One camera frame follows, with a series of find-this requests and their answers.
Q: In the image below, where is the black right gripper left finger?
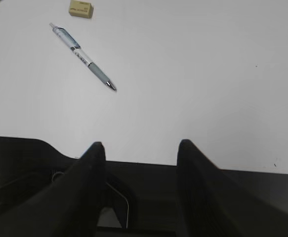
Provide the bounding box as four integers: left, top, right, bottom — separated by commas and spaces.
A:
0, 142, 106, 237

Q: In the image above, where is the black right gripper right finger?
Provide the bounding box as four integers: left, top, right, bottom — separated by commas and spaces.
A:
176, 139, 288, 237

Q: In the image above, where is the blue grip pen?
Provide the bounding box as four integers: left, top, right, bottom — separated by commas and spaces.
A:
49, 23, 117, 91

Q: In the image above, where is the yellow eraser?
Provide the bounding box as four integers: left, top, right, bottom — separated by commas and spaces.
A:
69, 0, 94, 19

